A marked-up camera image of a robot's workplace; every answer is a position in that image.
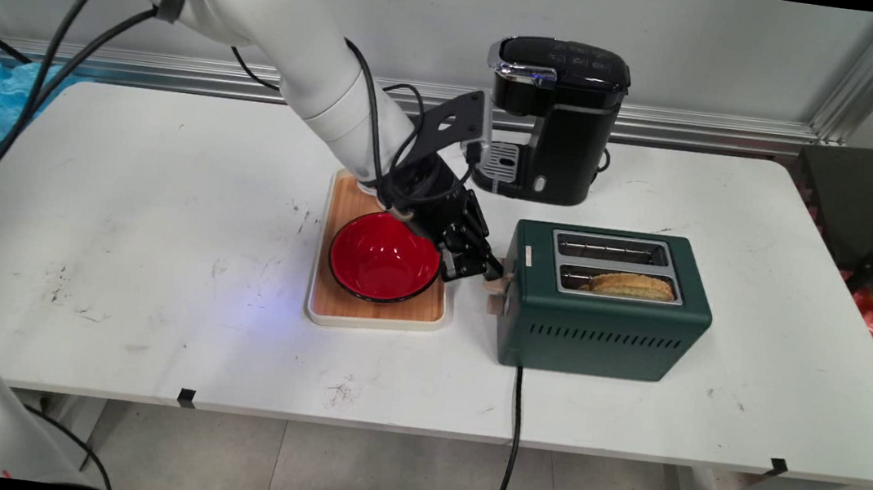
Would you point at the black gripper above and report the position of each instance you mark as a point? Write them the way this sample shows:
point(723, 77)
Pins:
point(430, 195)

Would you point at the wooden toaster lever knob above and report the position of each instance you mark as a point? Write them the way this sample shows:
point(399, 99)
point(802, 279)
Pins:
point(500, 282)

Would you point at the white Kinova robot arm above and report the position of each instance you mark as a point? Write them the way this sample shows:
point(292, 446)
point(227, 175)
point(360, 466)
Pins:
point(283, 6)

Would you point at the wooden toaster dial knob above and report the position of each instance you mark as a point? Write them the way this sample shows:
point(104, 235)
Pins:
point(495, 304)

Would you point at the red and black bowl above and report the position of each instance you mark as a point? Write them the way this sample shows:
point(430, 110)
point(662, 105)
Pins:
point(384, 260)

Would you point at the wooden tray with white rim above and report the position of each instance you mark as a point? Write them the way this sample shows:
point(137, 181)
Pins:
point(379, 314)

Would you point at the dark green two-slot toaster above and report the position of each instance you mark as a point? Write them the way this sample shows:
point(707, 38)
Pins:
point(599, 329)

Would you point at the toasted bread slice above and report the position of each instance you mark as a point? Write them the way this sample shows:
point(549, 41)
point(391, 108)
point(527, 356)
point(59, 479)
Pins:
point(629, 285)

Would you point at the black coffee machine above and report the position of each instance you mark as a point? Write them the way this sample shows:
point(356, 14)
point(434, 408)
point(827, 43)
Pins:
point(566, 120)

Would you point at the black tape piece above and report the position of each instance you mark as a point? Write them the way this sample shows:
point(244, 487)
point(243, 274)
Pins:
point(186, 396)
point(779, 466)

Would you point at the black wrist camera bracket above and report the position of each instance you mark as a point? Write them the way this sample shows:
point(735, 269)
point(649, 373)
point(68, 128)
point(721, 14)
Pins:
point(455, 120)

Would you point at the aluminium frame rail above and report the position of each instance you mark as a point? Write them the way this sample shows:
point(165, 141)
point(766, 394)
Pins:
point(664, 127)

